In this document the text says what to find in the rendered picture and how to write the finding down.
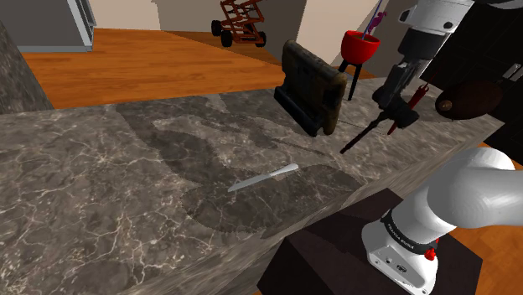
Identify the red plant pot on stand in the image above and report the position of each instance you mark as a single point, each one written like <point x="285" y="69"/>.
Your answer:
<point x="359" y="47"/>

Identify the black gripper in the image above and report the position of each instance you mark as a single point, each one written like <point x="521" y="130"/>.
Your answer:
<point x="408" y="65"/>

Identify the red wheeled cart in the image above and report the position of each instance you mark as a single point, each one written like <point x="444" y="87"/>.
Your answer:
<point x="241" y="20"/>

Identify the grey shelf unit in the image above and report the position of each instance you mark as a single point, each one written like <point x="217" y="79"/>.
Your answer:
<point x="45" y="24"/>

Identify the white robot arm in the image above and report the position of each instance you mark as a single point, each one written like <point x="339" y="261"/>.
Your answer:
<point x="461" y="196"/>

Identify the silver table knife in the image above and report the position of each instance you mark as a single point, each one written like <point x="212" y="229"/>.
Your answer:
<point x="261" y="178"/>

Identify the dark brown oval object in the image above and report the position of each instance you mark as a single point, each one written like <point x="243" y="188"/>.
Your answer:
<point x="470" y="100"/>

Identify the thin black rod tool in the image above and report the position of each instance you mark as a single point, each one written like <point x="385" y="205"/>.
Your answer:
<point x="361" y="137"/>

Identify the dark robot stand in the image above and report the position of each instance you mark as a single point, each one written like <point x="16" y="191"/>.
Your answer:
<point x="327" y="253"/>

